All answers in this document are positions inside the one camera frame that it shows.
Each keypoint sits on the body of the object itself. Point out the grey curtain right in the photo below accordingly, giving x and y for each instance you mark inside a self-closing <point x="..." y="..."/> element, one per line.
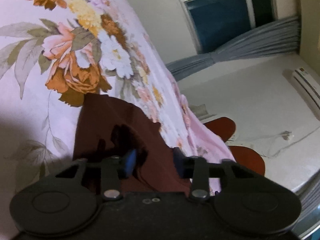
<point x="278" y="37"/>

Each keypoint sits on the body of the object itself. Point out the pink floral bed sheet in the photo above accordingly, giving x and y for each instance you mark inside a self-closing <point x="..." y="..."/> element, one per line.
<point x="53" y="53"/>

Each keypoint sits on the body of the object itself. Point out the white framed window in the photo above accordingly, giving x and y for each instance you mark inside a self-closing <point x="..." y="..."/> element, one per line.
<point x="213" y="23"/>

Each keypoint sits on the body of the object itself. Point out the dark maroon cloth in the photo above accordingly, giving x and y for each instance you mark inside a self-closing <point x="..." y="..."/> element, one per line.
<point x="154" y="170"/>

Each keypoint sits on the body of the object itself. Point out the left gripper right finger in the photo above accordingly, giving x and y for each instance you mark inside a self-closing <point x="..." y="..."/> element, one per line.
<point x="199" y="171"/>

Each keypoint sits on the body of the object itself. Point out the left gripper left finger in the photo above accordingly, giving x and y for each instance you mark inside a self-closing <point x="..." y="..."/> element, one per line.
<point x="116" y="163"/>

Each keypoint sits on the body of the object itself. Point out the white air conditioner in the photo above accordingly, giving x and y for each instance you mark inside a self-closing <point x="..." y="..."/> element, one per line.
<point x="306" y="86"/>

